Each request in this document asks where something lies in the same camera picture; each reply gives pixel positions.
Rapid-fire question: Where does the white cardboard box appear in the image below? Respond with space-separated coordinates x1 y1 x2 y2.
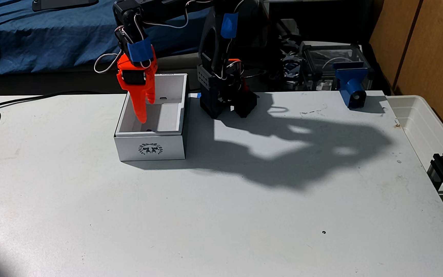
114 73 188 162

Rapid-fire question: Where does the blue bed sheet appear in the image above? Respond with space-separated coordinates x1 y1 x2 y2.
0 0 215 76

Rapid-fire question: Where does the dark flat device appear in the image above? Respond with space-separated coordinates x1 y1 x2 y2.
32 0 100 12

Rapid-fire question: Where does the white plastic tub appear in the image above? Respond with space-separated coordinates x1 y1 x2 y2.
385 95 443 174

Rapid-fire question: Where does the wooden cupboard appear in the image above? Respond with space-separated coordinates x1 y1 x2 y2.
368 0 443 152

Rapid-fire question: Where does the white servo cable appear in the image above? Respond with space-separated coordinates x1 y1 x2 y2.
93 12 190 74

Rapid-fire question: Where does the clear enclosure black frame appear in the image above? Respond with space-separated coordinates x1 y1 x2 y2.
298 42 374 92

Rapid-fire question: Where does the blue printed clamp mount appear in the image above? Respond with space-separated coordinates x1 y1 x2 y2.
333 62 369 110

